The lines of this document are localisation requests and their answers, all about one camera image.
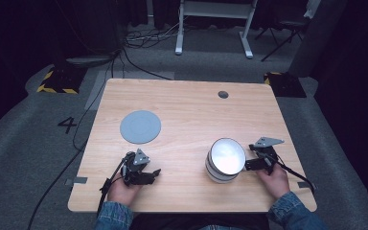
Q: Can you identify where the yellow black striped base plate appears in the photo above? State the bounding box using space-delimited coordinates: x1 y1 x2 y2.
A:
263 71 308 99
35 64 88 96

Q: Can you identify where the tangle of floor cables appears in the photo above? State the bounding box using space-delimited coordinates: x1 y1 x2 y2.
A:
123 17 186 50

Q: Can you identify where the person's left hand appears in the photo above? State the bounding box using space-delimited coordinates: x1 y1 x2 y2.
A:
106 172 142 207

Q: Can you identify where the white desk frame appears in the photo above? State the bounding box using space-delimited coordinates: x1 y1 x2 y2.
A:
174 0 259 59

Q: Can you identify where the black curved floor cable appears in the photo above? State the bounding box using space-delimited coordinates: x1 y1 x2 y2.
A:
121 46 174 81

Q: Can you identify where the right hand-held gripper cable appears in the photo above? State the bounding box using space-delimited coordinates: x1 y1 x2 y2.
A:
257 150 316 195

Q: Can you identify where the dark flat stand base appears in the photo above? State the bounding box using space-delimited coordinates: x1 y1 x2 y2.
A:
64 54 117 69

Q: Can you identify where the left hand-held gripper cable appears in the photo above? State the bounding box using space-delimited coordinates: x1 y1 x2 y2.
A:
97 153 132 216

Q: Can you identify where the person's right hand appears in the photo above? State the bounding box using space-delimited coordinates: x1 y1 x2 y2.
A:
256 163 291 201

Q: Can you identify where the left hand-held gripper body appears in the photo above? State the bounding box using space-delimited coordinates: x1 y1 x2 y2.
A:
120 148 157 187

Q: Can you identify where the black folding chair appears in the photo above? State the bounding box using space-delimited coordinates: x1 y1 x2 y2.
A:
254 12 312 63

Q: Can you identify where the white striped cup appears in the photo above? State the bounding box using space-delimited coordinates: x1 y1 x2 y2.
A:
204 137 247 185

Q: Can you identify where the hand-held gripper cable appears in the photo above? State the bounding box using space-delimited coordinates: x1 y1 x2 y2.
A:
97 153 132 216
257 150 316 195

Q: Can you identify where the grey tape piece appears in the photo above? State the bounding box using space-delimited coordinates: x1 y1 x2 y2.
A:
64 175 89 187
296 180 316 190

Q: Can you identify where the grey round coaster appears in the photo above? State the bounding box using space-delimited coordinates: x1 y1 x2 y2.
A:
119 109 162 145

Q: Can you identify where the long black floor cable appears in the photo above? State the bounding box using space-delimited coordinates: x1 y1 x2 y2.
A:
27 57 116 230

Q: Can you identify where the grey upright panel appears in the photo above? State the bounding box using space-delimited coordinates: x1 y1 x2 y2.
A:
287 0 350 79

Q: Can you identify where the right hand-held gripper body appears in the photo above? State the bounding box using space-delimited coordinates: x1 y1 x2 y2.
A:
248 136 286 176

